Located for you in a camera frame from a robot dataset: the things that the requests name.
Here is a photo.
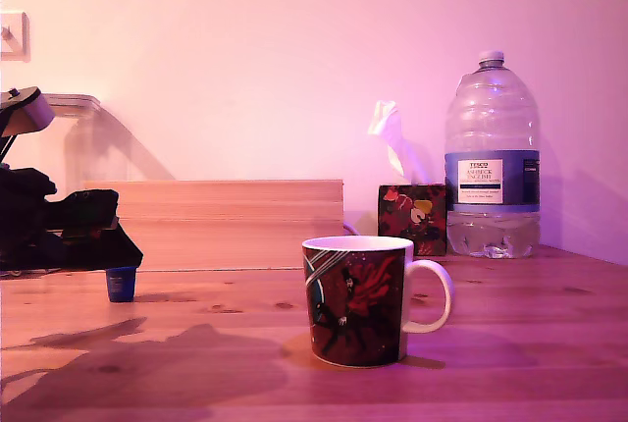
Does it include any blue coffee capsule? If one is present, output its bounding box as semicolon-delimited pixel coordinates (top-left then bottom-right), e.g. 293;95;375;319
106;266;137;303

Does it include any clear plastic container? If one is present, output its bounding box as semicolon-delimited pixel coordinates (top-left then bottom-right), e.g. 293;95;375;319
42;92;103;193

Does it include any red floral tissue box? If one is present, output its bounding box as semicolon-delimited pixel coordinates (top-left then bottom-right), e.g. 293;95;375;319
377;183;448;257

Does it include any white paper tissue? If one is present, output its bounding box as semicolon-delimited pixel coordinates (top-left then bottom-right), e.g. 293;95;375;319
367;99;429;186

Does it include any large clear plastic water bottle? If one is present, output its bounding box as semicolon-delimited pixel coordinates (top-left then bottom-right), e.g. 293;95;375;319
444;50;543;260

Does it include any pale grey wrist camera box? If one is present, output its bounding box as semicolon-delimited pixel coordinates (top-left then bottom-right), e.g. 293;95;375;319
0;86;56;148

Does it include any white wall-mounted fixture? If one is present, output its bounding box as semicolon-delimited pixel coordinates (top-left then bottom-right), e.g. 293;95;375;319
0;10;32;64

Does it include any red printed mug, white handle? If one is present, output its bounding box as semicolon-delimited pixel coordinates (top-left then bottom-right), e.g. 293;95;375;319
300;235;453;370

